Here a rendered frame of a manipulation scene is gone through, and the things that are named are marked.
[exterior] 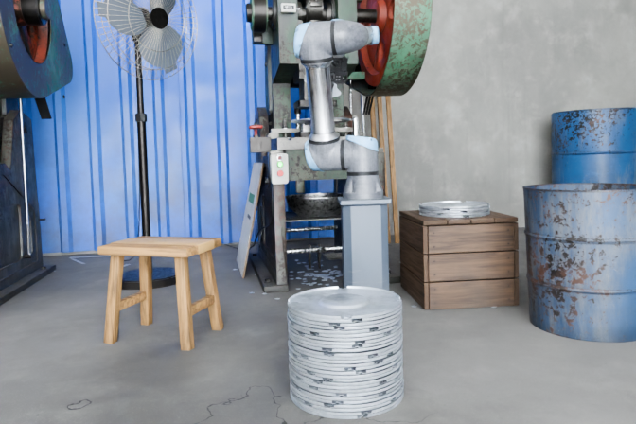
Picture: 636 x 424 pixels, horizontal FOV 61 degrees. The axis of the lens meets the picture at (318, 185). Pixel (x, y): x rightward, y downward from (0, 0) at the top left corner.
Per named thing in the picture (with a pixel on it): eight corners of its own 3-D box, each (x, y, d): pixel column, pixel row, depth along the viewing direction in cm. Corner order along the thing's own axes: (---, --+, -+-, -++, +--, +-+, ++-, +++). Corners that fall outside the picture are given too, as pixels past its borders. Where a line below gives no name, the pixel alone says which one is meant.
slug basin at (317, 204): (359, 216, 266) (359, 196, 265) (291, 220, 259) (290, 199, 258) (342, 209, 299) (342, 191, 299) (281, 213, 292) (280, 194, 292)
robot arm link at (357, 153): (377, 171, 193) (376, 133, 192) (340, 172, 196) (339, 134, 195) (379, 170, 205) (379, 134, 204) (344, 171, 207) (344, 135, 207)
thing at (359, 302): (394, 287, 152) (394, 284, 152) (409, 318, 123) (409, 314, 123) (291, 290, 152) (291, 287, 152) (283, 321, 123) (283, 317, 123)
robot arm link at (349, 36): (365, 17, 176) (379, 20, 223) (332, 19, 179) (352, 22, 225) (367, 53, 179) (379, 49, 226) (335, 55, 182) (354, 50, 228)
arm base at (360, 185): (386, 199, 193) (385, 171, 193) (344, 200, 193) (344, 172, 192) (380, 196, 208) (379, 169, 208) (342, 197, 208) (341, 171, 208)
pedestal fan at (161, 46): (207, 288, 255) (193, -55, 247) (60, 299, 242) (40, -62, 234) (206, 247, 377) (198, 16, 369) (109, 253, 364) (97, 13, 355)
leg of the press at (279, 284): (290, 291, 245) (283, 92, 240) (264, 293, 243) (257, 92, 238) (267, 256, 335) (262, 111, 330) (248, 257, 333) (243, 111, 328)
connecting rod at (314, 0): (330, 56, 266) (328, -14, 264) (306, 56, 264) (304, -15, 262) (321, 63, 286) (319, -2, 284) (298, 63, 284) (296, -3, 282)
